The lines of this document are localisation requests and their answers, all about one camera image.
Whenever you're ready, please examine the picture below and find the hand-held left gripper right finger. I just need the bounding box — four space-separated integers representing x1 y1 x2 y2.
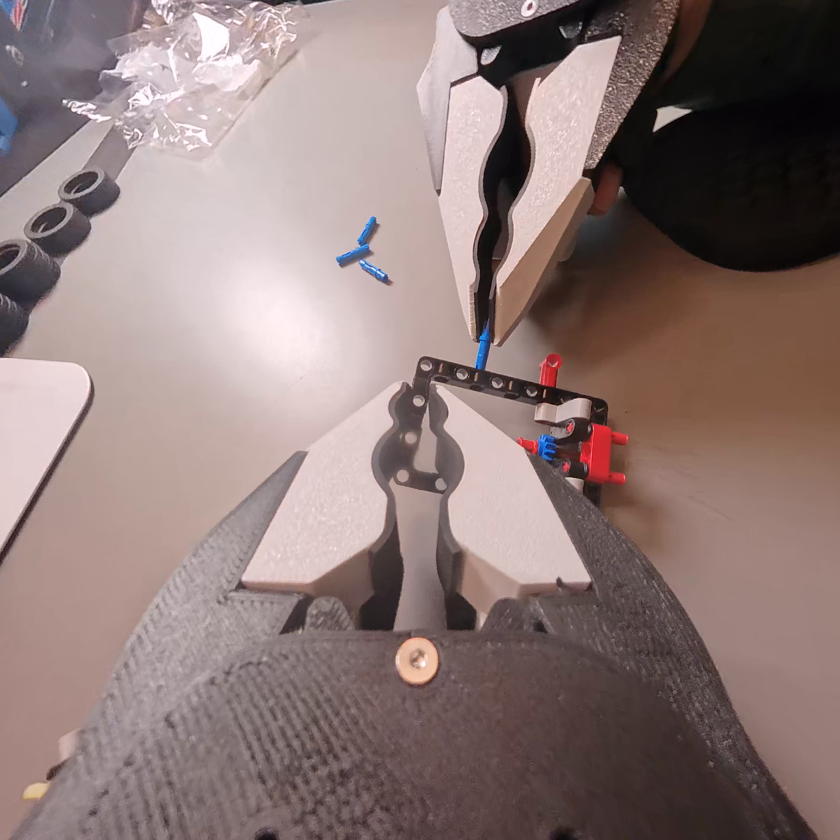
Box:
430 385 593 630

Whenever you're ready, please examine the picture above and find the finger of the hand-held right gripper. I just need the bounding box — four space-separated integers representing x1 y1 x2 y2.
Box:
492 34 623 347
417 10 509 343

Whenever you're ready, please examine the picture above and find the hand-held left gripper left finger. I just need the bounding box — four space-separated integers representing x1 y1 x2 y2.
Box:
240 381 424 631

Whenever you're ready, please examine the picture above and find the black lego frame assembly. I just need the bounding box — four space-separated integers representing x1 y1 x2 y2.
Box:
392 353 632 508

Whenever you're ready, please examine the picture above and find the person's right forearm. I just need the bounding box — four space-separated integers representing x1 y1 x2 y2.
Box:
656 0 840 132

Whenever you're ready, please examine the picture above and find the pile of small lego pieces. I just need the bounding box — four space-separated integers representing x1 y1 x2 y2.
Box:
23 727 85 803

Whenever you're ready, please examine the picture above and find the black lego set box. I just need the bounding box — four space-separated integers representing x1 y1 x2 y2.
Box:
0 0 86 158

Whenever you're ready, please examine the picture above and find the person's right hand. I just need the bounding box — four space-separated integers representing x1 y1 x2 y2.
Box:
586 156 626 217

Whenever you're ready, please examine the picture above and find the clear plastic bag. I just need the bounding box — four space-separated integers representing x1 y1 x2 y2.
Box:
62 0 299 161

